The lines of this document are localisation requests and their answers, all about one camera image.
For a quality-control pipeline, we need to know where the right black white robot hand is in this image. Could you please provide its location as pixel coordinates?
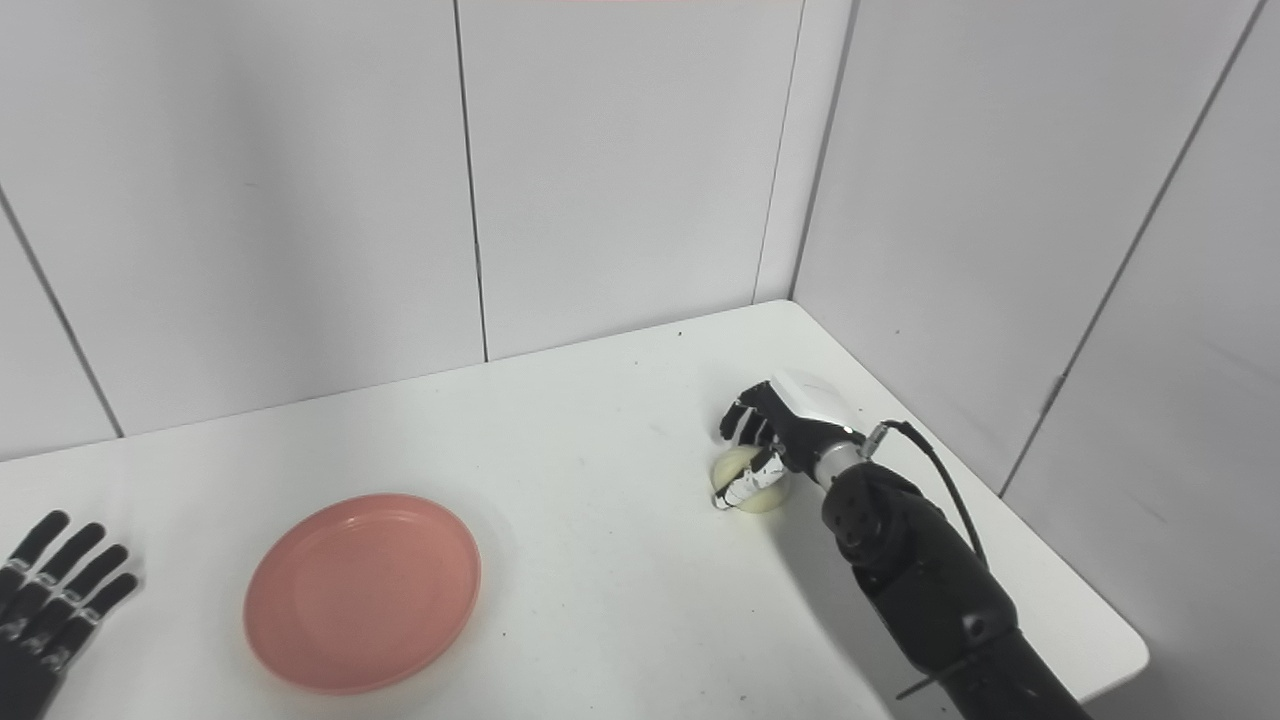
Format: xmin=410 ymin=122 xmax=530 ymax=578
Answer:
xmin=712 ymin=371 xmax=867 ymax=511

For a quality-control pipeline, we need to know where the white steamed bun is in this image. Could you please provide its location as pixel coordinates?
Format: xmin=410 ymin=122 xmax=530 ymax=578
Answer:
xmin=709 ymin=446 xmax=790 ymax=514

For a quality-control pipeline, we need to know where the pink round plate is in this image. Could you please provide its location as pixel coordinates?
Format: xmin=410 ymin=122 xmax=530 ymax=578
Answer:
xmin=243 ymin=493 xmax=482 ymax=696

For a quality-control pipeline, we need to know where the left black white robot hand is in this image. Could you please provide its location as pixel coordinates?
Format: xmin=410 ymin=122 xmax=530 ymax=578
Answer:
xmin=0 ymin=511 xmax=140 ymax=720

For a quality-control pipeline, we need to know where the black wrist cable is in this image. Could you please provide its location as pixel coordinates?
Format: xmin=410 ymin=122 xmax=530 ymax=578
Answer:
xmin=860 ymin=420 xmax=991 ymax=571

